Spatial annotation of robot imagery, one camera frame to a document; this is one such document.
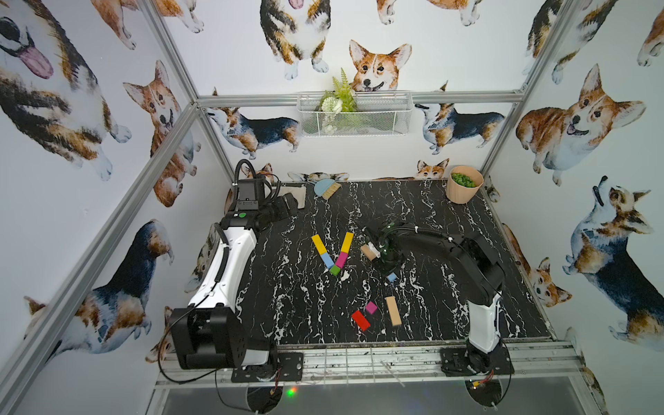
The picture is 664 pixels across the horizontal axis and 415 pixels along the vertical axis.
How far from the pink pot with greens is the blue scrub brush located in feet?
1.66

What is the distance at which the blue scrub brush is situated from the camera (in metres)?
1.19

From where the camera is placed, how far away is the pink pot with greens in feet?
3.55

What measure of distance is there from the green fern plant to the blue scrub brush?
35 cm

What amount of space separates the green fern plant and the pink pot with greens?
527mm
